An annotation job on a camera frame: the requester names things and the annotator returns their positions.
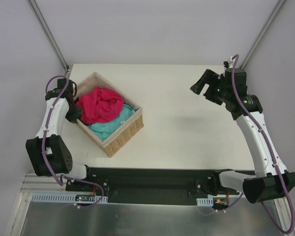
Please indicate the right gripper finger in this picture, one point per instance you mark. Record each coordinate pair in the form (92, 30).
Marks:
(209, 77)
(197, 87)

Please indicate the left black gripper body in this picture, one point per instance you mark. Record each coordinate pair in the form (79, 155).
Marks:
(72, 114)

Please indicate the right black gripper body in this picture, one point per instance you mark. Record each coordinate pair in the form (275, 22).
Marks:
(211, 89)

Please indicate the pink t shirt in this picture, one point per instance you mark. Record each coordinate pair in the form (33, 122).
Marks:
(101, 105)

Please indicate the wicker laundry basket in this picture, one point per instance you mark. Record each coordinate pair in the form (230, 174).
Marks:
(126, 131)

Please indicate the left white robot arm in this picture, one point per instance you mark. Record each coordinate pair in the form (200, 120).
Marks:
(47, 151)

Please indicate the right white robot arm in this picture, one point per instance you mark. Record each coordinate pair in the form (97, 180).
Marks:
(271, 178)

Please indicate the teal t shirt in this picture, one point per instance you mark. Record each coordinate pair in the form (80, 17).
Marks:
(104, 130)

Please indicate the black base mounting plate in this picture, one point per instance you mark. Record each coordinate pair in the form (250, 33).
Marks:
(149, 197)

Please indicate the aluminium front rail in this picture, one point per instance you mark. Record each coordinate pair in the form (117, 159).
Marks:
(39, 182)

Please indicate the left slotted cable duct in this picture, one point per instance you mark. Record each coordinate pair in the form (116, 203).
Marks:
(67, 198)

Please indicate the slotted cable duct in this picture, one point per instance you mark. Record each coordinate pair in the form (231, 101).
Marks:
(207, 202)
(67, 198)

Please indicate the right aluminium frame post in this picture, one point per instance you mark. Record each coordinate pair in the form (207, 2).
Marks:
(263, 32)

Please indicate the aluminium frame post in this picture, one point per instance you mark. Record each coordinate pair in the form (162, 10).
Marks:
(263, 32)
(48, 34)

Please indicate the right slotted cable duct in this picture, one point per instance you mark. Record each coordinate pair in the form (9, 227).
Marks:
(207, 202)

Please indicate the left aluminium frame post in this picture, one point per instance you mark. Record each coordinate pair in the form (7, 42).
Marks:
(48, 34)

